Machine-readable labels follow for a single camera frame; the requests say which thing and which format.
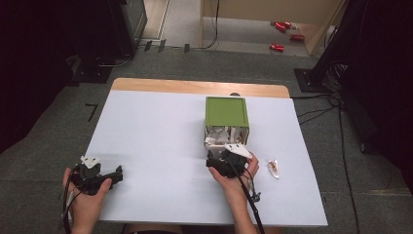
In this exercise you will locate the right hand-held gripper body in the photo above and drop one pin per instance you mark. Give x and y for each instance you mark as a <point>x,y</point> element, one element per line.
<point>232,164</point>

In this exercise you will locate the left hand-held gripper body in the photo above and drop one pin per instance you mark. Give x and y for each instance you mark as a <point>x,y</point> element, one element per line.
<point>89,180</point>

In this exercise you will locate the white paper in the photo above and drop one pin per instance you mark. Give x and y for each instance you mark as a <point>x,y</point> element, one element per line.
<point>224,135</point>

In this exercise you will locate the green bin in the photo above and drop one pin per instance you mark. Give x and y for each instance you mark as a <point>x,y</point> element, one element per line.
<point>225,112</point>

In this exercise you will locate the person's right hand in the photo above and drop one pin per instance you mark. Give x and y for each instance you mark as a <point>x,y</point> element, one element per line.
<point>235,187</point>

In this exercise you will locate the person's left hand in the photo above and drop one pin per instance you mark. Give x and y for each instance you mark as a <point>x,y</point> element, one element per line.
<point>82,203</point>

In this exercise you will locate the white snack wrapper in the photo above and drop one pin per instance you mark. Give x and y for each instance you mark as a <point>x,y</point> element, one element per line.
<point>274,169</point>

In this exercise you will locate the black tape corner mark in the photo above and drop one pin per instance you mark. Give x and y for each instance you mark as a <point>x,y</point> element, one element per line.
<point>92,112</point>

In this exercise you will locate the person's lap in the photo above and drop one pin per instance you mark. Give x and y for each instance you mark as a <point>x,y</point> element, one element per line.
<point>162,229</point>

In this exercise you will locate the black stand base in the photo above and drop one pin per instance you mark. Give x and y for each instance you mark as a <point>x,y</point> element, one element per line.
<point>308,81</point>
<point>92,73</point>

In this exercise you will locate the black tape strip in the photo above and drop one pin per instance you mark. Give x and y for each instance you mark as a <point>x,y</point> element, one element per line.
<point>186,48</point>
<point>162,45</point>
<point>147,45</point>

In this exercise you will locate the red can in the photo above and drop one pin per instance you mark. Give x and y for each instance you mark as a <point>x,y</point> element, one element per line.
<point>277,47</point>
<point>280,27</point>
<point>297,37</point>
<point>287,24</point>

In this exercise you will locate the dark curtain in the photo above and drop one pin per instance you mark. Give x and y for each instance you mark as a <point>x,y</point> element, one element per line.
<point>383,81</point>
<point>29,65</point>

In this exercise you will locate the black cabinet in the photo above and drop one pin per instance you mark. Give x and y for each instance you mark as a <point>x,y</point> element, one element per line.
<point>126,22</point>

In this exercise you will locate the beige wooden frame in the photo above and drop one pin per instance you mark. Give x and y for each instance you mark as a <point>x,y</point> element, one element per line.
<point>259,8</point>

